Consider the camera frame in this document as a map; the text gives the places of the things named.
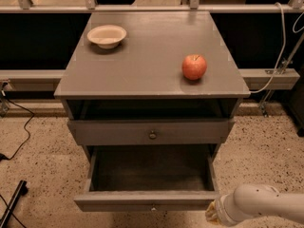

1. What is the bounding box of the red apple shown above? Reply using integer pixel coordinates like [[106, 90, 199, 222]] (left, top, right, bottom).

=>
[[181, 54, 207, 81]]

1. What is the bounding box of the grey drawer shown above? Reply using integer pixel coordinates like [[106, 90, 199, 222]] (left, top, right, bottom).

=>
[[74, 144, 219, 212], [67, 119, 234, 145]]

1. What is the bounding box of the metal railing frame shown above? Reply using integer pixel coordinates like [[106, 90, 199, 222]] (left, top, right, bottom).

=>
[[0, 0, 304, 15]]

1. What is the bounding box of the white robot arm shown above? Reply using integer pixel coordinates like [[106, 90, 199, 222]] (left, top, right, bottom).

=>
[[205, 184, 304, 227]]

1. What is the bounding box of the metal bracket stand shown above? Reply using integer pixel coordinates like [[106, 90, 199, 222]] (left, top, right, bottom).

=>
[[258, 32, 304, 117]]

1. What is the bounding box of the black metal bar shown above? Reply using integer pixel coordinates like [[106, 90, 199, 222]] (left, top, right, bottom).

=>
[[0, 180, 28, 228]]

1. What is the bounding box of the grey wooden drawer cabinet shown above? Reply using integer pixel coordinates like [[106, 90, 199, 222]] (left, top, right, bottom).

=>
[[53, 10, 251, 163]]

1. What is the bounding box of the black floor cable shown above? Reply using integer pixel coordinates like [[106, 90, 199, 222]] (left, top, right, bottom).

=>
[[0, 90, 35, 162]]

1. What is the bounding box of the grey top drawer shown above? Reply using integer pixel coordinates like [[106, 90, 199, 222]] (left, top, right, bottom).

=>
[[67, 119, 234, 145]]

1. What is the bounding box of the white paper bowl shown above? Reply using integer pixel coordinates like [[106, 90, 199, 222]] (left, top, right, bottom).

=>
[[86, 25, 126, 49]]

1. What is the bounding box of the white cable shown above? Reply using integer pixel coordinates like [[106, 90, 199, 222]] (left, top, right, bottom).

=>
[[249, 2, 287, 95]]

